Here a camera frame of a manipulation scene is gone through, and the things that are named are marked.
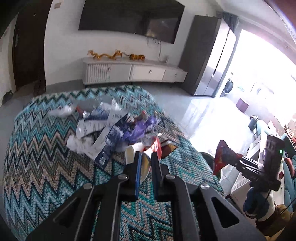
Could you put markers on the dark tall cabinet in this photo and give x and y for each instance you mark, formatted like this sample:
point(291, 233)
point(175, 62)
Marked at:
point(207, 51)

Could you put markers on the white tv cabinet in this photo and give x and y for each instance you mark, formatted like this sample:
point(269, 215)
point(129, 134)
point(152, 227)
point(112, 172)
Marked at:
point(126, 70)

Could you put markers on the washing machine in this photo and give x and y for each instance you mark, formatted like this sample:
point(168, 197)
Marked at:
point(228, 86)

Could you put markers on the wall mounted black television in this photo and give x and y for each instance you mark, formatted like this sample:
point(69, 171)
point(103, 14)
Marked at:
point(154, 19)

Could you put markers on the blue white gloved right hand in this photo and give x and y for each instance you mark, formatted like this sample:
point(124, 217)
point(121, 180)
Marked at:
point(259, 205)

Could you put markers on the dark brown door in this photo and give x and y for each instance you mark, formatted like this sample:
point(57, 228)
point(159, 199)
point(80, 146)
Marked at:
point(28, 45)

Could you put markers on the golden tiger figurine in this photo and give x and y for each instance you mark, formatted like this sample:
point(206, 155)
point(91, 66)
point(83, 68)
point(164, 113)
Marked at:
point(135, 57)

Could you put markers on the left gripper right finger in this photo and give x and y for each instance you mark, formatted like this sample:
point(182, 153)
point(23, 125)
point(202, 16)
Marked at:
point(159, 172)

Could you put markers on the golden dragon figurine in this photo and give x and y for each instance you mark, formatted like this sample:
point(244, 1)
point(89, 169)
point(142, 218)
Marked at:
point(99, 56)

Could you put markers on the blue white paper packaging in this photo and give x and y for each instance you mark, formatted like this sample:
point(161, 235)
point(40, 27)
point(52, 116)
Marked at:
point(104, 146)

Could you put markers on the zigzag knitted table cloth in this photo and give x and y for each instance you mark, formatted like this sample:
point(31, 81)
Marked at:
point(40, 172)

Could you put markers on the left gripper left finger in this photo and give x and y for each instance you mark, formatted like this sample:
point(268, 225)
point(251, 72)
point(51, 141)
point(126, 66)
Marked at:
point(132, 184)

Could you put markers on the purple plastic wrapper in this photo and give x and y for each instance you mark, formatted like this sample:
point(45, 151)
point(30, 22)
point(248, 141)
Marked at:
point(139, 129)

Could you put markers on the red snack wrapper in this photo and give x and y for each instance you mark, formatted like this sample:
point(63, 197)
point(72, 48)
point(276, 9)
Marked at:
point(225, 156)

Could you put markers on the purple stool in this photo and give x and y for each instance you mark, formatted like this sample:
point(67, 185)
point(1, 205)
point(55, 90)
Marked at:
point(242, 105)

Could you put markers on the white tissue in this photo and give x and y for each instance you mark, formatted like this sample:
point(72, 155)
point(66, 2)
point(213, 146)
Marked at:
point(62, 112)

